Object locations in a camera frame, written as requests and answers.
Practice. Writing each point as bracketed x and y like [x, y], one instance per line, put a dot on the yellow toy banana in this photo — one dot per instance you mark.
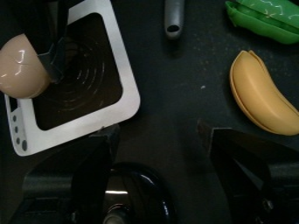
[261, 96]

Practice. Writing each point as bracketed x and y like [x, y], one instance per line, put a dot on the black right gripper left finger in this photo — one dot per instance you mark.
[74, 175]

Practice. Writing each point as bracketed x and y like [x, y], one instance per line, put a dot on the green toy pea pod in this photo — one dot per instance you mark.
[265, 20]

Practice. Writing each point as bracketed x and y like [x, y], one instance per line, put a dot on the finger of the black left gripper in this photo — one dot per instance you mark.
[48, 29]

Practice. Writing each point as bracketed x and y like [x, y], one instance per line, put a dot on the beige toy egg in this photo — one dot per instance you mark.
[19, 70]

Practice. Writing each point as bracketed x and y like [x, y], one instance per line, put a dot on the white toy induction cooker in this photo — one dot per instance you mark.
[125, 96]

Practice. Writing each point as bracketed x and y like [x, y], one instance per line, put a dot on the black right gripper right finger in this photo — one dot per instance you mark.
[253, 169]

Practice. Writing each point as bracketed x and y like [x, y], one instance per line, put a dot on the glossy black round lid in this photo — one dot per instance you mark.
[145, 189]

